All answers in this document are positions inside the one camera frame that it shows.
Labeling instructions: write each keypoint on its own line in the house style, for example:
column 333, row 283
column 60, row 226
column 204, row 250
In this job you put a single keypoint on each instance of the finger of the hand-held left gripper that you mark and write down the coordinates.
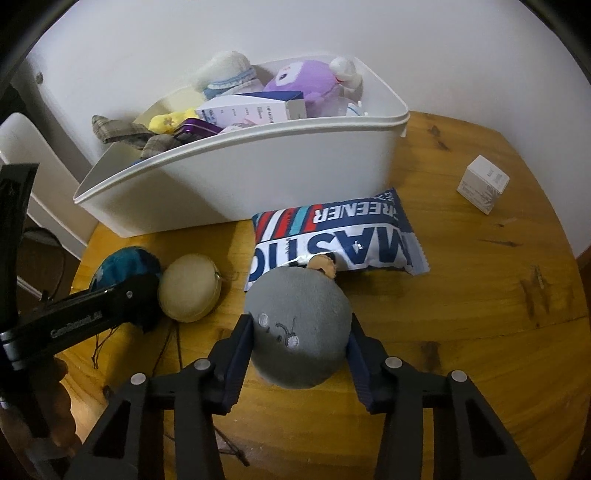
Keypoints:
column 138, row 300

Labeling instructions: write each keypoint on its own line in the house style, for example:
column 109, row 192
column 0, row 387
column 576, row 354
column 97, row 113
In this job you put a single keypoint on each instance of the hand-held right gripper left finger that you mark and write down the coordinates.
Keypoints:
column 238, row 364

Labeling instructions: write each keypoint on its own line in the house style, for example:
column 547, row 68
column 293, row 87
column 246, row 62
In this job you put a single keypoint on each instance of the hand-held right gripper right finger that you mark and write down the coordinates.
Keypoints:
column 362, row 369

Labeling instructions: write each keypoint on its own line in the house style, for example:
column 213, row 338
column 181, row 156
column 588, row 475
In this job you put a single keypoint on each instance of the grey round plush toy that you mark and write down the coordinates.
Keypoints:
column 295, row 323

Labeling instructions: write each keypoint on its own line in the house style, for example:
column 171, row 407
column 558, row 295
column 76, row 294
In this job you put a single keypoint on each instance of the plaid fabric bow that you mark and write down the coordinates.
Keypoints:
column 115, row 129

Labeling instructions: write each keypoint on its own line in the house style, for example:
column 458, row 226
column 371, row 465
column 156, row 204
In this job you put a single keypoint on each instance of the yellow plush toy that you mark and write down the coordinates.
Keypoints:
column 168, row 121

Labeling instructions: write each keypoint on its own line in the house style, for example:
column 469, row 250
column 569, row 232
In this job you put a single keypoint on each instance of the small purple case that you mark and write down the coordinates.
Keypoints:
column 194, row 127

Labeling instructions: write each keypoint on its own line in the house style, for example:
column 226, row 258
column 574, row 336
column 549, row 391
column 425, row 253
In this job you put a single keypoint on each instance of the white plastic storage box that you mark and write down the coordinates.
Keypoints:
column 277, row 170

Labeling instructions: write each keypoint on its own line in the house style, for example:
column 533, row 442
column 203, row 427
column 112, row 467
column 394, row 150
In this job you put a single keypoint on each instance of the purple and white carton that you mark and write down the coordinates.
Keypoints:
column 240, row 110

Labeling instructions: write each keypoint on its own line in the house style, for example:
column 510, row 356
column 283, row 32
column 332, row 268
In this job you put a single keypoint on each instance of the white bear plush toy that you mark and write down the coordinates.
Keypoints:
column 226, row 69

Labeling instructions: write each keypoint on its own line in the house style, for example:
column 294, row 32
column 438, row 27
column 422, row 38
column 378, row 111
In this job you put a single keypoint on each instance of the purple plush toy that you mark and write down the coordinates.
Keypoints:
column 300, row 76

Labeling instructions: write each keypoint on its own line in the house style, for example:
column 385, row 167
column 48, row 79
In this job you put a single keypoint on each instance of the person's left hand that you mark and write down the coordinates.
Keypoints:
column 60, row 401

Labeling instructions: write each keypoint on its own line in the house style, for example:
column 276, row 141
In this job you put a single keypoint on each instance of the gold round case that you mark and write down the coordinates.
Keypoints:
column 189, row 288

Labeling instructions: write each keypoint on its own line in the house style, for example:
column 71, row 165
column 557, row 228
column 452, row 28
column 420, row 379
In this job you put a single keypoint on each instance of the white curved chair back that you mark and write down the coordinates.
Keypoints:
column 55, row 207

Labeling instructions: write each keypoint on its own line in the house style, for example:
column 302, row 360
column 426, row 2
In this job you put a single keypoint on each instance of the small white box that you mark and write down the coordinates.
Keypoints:
column 485, row 182

